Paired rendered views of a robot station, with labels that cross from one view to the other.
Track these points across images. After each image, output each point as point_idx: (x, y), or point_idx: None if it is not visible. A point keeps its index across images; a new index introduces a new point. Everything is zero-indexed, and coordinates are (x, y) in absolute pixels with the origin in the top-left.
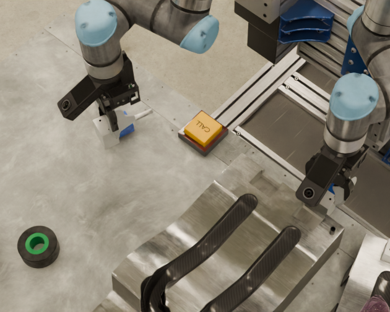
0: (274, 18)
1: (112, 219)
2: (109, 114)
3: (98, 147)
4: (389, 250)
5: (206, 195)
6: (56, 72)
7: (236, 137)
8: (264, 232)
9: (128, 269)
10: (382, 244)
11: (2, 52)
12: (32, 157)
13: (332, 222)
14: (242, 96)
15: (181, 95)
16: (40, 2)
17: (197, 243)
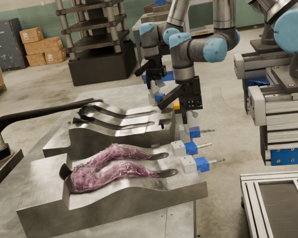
0: (241, 78)
1: None
2: (146, 76)
3: (148, 102)
4: (174, 142)
5: (145, 107)
6: (166, 87)
7: None
8: (144, 120)
9: (92, 104)
10: None
11: (213, 141)
12: (130, 98)
13: (168, 126)
14: (271, 174)
15: None
16: (242, 134)
17: (122, 114)
